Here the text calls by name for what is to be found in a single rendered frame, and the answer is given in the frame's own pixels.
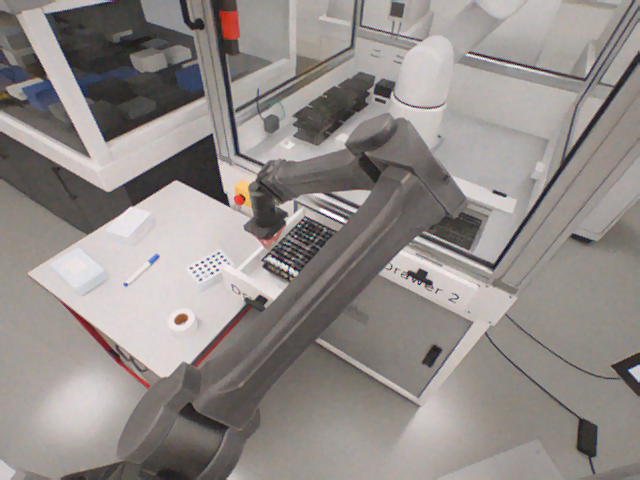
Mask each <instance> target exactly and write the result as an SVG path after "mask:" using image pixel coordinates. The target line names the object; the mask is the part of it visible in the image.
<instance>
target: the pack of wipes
mask: <svg viewBox="0 0 640 480"><path fill-rule="evenodd" d="M49 267H50V268H51V269H52V271H53V272H54V273H55V274H56V275H57V276H58V277H59V278H60V279H61V280H62V281H63V282H65V283H66V284H67V285H68V286H69V287H70V288H71V289H72V290H73V291H74V292H75V293H76V294H77V295H79V296H82V295H83V294H85V293H86V292H89V291H90V290H92V289H93V288H95V287H96V286H98V285H99V284H101V283H102V282H104V281H105V280H107V279H108V278H109V277H110V275H109V274H108V272H107V271H106V269H105V268H104V267H102V266H101V265H100V264H99V263H98V262H97V261H96V260H95V259H93V258H92V257H91V256H90V255H89V254H88V253H86V252H85V251H84V250H83V249H81V248H75V249H74V250H72V251H70V252H69V253H67V254H65V255H63V256H62V257H60V258H58V259H57V260H55V261H53V262H51V263H50V264H49Z"/></svg>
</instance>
